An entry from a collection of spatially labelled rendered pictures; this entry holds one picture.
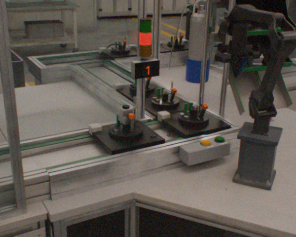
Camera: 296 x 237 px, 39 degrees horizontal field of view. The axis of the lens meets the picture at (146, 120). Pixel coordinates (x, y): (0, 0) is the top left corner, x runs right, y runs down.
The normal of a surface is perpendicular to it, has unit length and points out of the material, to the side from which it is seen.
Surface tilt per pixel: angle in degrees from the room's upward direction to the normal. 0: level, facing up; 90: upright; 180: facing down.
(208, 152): 90
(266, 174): 90
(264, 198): 0
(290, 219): 0
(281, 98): 45
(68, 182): 90
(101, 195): 0
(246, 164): 90
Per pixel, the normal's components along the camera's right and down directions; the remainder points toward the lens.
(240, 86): 0.25, -0.40
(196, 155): 0.48, 0.34
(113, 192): 0.02, -0.92
